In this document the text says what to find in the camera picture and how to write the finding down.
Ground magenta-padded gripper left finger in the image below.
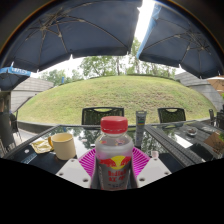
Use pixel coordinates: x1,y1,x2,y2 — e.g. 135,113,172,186
55,148,100,190

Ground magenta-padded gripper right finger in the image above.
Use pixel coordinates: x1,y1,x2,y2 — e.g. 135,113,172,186
129,146,173,190

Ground clear red-capped drink bottle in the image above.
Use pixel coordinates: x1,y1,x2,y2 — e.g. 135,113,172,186
94,115,135,191

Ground yellow foil snack packet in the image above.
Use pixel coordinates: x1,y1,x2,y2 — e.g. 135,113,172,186
30,138,54,155

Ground standing grey tube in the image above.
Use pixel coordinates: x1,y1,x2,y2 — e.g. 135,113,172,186
134,110,148,150

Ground small round ashtray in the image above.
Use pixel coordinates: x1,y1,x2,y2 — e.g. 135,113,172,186
186,127,198,137

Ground dark wicker chair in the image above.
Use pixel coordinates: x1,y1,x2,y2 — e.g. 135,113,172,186
0,112,17,153
81,106,125,126
208,108,224,130
157,107,187,124

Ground tan patio umbrella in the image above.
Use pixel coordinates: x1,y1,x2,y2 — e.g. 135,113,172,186
206,75,224,96

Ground navy umbrella with blue trim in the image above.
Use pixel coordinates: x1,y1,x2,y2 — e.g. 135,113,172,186
0,66,32,92

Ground large navy patio umbrella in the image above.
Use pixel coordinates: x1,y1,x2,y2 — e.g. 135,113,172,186
0,0,144,73

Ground cream mug with yellow handle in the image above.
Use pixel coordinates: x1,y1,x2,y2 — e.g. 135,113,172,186
47,132,77,161

